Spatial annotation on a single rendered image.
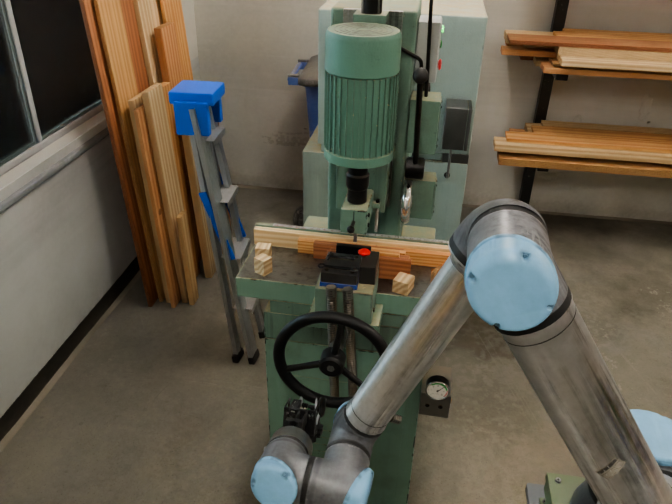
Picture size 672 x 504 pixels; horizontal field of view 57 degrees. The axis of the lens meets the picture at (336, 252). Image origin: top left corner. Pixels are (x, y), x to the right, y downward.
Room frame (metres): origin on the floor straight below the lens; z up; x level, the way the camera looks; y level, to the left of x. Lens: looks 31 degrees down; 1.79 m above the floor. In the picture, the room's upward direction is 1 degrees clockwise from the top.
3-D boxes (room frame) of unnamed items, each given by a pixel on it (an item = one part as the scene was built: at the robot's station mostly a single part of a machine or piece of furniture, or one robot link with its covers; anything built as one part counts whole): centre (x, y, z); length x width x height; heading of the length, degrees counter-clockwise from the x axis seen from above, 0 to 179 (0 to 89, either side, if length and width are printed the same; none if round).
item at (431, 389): (1.22, -0.27, 0.65); 0.06 x 0.04 x 0.08; 81
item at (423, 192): (1.63, -0.24, 1.02); 0.09 x 0.07 x 0.12; 81
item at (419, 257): (1.45, -0.16, 0.92); 0.54 x 0.02 x 0.04; 81
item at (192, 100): (2.18, 0.45, 0.58); 0.27 x 0.25 x 1.16; 84
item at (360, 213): (1.49, -0.06, 1.03); 0.14 x 0.07 x 0.09; 171
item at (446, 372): (1.29, -0.29, 0.58); 0.12 x 0.08 x 0.08; 171
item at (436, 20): (1.77, -0.24, 1.40); 0.10 x 0.06 x 0.16; 171
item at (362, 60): (1.47, -0.05, 1.35); 0.18 x 0.18 x 0.31
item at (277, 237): (1.49, -0.06, 0.93); 0.60 x 0.02 x 0.05; 81
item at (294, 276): (1.36, -0.04, 0.87); 0.61 x 0.30 x 0.06; 81
